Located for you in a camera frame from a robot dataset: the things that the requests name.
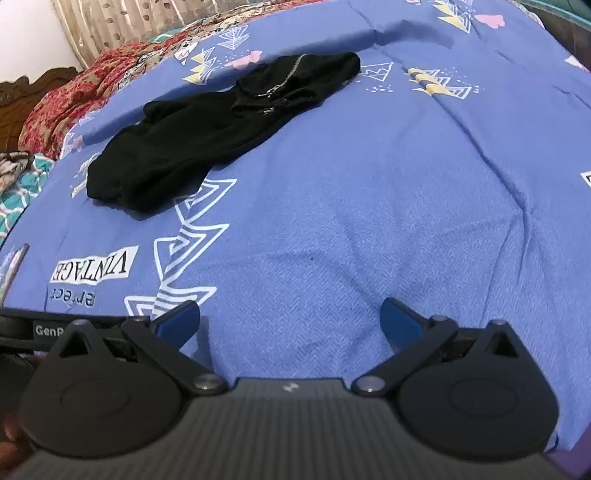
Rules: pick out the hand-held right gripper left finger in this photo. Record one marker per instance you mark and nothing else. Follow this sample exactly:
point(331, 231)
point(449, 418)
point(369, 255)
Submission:
point(178, 319)

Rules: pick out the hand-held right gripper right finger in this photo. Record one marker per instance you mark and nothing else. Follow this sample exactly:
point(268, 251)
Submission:
point(400, 319)

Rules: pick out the black pants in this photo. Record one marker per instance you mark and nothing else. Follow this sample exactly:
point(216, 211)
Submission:
point(184, 134)

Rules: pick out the teal patterned cloth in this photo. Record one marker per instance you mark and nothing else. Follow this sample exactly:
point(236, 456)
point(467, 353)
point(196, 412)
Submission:
point(23, 207)

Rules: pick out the blue printed bed sheet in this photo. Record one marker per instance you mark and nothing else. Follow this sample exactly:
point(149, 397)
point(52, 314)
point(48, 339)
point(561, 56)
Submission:
point(369, 184)

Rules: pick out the brown floral cloth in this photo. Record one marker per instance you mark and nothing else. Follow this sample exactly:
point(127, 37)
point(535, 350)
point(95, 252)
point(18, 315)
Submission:
point(11, 168)

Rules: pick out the carved wooden headboard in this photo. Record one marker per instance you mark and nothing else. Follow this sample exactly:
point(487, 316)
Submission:
point(27, 97)

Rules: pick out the red floral patchwork blanket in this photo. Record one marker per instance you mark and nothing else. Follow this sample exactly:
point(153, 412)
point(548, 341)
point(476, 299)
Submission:
point(69, 92)

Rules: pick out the beige leaf-print curtain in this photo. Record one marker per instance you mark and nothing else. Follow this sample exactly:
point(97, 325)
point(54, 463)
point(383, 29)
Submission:
point(115, 23)

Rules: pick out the clear storage box teal rim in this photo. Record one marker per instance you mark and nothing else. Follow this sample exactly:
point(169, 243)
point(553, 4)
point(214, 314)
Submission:
point(568, 27)

